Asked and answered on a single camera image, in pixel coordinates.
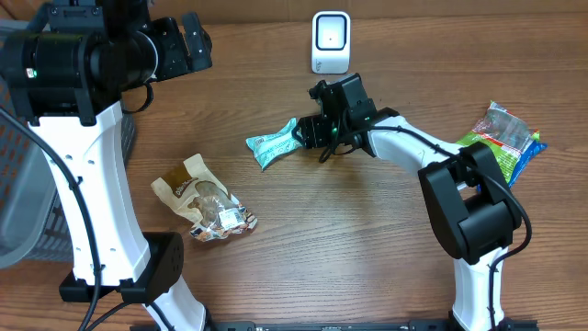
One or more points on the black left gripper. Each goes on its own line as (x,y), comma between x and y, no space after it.
(180,60)

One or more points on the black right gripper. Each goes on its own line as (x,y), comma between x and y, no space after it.
(309,132)

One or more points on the light teal snack packet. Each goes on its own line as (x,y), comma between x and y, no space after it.
(268,148)

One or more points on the beige brown Pantree snack bag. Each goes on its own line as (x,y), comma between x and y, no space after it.
(191,191)

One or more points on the green snack packet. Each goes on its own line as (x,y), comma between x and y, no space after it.
(507,136)

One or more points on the blue snack packet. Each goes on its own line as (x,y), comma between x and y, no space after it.
(532,150)

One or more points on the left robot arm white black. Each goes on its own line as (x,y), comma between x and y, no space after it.
(66,72)

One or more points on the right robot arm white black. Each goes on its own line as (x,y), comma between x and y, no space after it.
(472,211)

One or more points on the white barcode scanner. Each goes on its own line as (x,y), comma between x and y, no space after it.
(330,42)

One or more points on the black rail at table edge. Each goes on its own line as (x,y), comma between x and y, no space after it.
(415,325)

